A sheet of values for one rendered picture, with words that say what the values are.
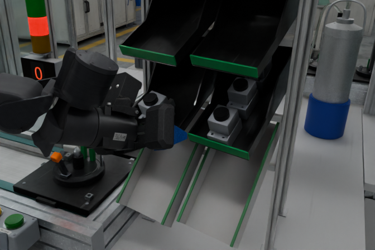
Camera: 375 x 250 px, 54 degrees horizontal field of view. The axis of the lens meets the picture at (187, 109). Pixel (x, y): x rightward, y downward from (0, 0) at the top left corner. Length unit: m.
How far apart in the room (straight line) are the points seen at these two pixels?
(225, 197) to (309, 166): 0.59
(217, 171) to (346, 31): 0.79
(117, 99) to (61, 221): 0.46
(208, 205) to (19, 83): 0.49
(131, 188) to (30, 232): 0.25
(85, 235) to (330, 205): 0.70
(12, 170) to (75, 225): 0.39
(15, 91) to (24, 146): 0.83
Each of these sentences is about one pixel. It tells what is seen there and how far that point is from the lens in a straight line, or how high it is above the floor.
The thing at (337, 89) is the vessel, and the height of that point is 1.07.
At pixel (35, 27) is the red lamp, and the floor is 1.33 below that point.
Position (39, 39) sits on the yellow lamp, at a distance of 1.12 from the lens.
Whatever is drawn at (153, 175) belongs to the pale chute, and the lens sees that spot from 0.88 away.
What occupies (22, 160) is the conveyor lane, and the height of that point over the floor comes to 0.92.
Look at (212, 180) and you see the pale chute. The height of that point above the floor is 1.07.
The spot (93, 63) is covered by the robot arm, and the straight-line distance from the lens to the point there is 0.47.
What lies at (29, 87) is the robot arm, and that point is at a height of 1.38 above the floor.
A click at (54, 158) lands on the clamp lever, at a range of 0.96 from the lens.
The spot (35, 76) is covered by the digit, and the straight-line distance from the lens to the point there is 1.16.
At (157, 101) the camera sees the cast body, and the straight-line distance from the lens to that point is 0.74.
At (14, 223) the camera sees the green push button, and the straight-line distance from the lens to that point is 0.95.
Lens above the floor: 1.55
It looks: 24 degrees down
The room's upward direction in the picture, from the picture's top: 2 degrees clockwise
